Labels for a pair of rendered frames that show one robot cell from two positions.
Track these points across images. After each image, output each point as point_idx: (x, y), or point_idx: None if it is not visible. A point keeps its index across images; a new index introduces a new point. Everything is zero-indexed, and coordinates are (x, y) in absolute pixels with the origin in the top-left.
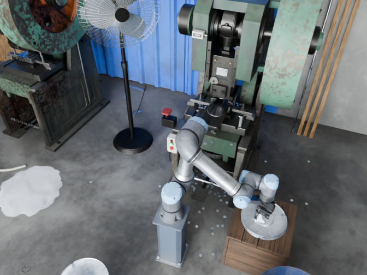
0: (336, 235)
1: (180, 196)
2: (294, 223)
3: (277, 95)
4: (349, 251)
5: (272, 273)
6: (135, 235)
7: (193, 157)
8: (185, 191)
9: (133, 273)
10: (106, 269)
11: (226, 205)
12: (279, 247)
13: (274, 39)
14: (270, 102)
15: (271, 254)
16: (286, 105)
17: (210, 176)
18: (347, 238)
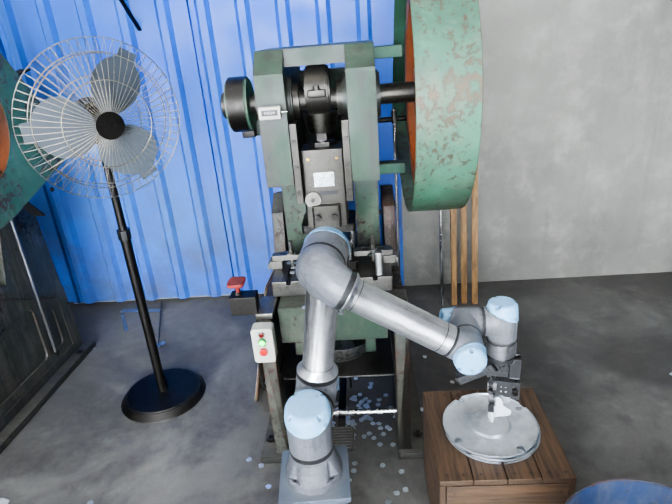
0: (605, 432)
1: (329, 413)
2: (546, 417)
3: (446, 166)
4: (642, 450)
5: None
6: None
7: (349, 288)
8: (333, 406)
9: None
10: None
11: (395, 450)
12: (549, 466)
13: (420, 57)
14: (433, 192)
15: (541, 486)
16: (463, 187)
17: (394, 322)
18: (623, 431)
